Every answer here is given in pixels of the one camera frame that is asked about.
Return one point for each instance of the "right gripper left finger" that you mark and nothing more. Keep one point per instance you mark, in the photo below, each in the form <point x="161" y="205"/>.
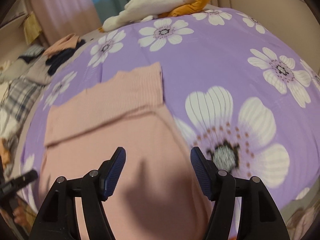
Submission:
<point x="57" y="217"/>

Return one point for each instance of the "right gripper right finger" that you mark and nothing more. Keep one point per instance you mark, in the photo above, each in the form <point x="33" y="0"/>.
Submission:
<point x="259" y="215"/>

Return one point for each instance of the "pink striped knit sweater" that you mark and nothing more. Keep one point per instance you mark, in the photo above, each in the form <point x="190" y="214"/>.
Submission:
<point x="157" y="195"/>

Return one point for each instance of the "dark navy clothes pile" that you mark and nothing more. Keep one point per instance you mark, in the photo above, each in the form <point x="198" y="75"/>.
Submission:
<point x="61" y="57"/>

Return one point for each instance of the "pink folded clothes pile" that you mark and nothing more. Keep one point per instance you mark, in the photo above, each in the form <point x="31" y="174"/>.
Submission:
<point x="69" y="41"/>

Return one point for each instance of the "person left hand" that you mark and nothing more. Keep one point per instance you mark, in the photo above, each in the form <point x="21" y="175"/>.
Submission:
<point x="23" y="214"/>

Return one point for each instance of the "plaid grey blanket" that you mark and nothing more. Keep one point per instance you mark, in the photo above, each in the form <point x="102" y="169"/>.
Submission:
<point x="16" y="107"/>

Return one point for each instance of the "purple floral bed sheet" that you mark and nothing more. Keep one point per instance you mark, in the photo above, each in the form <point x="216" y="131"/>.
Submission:
<point x="245" y="98"/>

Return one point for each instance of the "grey pillow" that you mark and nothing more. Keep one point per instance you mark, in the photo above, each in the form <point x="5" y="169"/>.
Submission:
<point x="36" y="71"/>

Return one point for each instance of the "striped blue pillow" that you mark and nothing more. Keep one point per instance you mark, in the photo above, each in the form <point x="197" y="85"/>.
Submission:
<point x="33" y="52"/>

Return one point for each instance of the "yellow curtain tassel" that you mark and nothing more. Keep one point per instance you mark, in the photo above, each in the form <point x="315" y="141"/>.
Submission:
<point x="31" y="27"/>

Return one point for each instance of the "pink curtain left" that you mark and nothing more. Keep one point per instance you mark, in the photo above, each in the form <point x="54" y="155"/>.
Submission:
<point x="58" y="18"/>

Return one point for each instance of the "white goose plush toy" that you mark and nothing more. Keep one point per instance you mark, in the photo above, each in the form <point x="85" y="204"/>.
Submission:
<point x="142" y="10"/>

